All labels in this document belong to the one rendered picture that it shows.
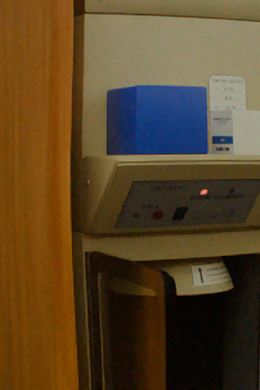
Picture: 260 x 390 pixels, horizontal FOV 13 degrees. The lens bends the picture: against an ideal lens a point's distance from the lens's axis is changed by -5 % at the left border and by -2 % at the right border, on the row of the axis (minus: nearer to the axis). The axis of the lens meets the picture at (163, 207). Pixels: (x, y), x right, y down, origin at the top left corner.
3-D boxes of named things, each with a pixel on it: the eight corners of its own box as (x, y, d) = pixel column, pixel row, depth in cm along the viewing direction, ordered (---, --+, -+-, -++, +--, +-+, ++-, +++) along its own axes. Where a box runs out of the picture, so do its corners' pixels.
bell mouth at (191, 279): (94, 285, 174) (93, 248, 173) (199, 279, 181) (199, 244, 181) (143, 299, 158) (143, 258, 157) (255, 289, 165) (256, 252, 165)
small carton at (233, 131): (211, 153, 156) (210, 110, 156) (241, 154, 159) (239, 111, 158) (234, 154, 152) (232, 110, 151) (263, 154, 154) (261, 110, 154)
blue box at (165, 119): (105, 155, 152) (106, 89, 152) (174, 153, 157) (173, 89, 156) (136, 155, 143) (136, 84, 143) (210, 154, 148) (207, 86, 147)
